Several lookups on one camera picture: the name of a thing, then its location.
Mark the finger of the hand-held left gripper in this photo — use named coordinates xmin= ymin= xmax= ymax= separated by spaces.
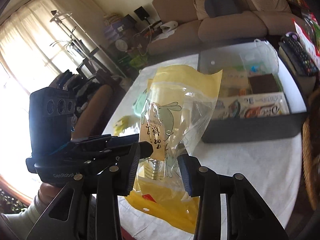
xmin=70 ymin=133 xmax=139 ymax=153
xmin=106 ymin=141 xmax=153 ymax=162

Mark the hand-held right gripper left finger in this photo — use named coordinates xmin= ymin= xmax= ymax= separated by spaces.
xmin=26 ymin=142 xmax=142 ymax=240

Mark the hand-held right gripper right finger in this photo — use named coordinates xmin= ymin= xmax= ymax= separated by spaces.
xmin=177 ymin=154 xmax=285 ymax=240

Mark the yellow printed plastic bag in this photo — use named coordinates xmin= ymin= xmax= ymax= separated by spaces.
xmin=124 ymin=64 xmax=223 ymax=233

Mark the black storage box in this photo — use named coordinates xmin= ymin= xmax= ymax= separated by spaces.
xmin=197 ymin=39 xmax=308 ymax=144

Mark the person's left forearm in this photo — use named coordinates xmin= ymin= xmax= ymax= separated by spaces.
xmin=0 ymin=182 xmax=66 ymax=240

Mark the yellow sachet strip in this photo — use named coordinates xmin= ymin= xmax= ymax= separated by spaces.
xmin=114 ymin=115 xmax=137 ymax=136

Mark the tan armchair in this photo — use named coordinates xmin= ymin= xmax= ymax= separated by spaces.
xmin=72 ymin=84 xmax=113 ymax=140

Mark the mint green wipes case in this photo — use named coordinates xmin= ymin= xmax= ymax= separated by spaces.
xmin=132 ymin=90 xmax=150 ymax=117

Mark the pile of dark clothes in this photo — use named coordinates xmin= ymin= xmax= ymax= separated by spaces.
xmin=47 ymin=70 xmax=100 ymax=115

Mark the dark wooden chair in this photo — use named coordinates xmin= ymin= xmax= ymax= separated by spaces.
xmin=76 ymin=46 xmax=131 ymax=86

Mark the green plastic bag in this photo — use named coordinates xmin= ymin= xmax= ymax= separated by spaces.
xmin=130 ymin=54 xmax=149 ymax=67

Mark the potted plant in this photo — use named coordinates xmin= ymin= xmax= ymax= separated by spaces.
xmin=49 ymin=26 xmax=86 ymax=58

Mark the sheer window curtain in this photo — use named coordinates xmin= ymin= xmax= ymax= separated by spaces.
xmin=0 ymin=0 xmax=118 ymax=180

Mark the white blue printed box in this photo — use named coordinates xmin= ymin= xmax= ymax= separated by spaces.
xmin=214 ymin=92 xmax=290 ymax=120

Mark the white coat rack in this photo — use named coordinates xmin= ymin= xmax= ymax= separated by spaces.
xmin=50 ymin=10 xmax=125 ymax=78

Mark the beige paper packet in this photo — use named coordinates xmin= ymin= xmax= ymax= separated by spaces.
xmin=220 ymin=66 xmax=250 ymax=97

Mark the stack of purple white packs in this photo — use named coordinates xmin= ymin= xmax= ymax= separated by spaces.
xmin=104 ymin=21 xmax=124 ymax=39

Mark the black speaker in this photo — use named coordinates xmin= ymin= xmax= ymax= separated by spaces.
xmin=134 ymin=6 xmax=150 ymax=22
xmin=120 ymin=15 xmax=137 ymax=27

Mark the brown scouring sponge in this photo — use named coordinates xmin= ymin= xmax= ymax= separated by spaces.
xmin=248 ymin=74 xmax=280 ymax=94

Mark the white object on sofa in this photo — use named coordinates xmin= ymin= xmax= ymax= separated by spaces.
xmin=160 ymin=21 xmax=178 ymax=32

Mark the wicker basket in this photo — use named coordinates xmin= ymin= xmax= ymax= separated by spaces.
xmin=302 ymin=90 xmax=320 ymax=210

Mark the brown sofa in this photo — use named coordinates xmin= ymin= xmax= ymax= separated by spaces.
xmin=146 ymin=0 xmax=300 ymax=57

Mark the clear plastic bag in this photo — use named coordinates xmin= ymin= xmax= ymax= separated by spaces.
xmin=246 ymin=39 xmax=279 ymax=74

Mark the black lumbar pillow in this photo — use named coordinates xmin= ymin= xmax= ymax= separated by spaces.
xmin=204 ymin=0 xmax=242 ymax=18

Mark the black remote control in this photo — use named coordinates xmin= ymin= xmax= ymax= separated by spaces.
xmin=281 ymin=34 xmax=320 ymax=76

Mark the red white snack bag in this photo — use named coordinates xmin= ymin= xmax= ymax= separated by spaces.
xmin=293 ymin=19 xmax=320 ymax=56

